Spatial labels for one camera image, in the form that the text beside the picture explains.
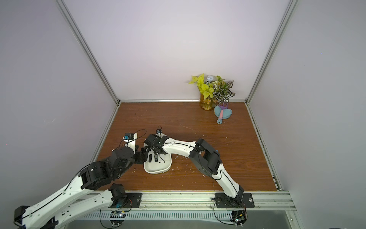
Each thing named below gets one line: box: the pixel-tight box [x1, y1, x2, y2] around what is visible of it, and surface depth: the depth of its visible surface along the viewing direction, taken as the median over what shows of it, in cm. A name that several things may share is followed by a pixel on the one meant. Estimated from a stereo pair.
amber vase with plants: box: [188, 73, 236, 111], surface depth 98 cm
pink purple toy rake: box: [218, 102, 229, 121], surface depth 115 cm
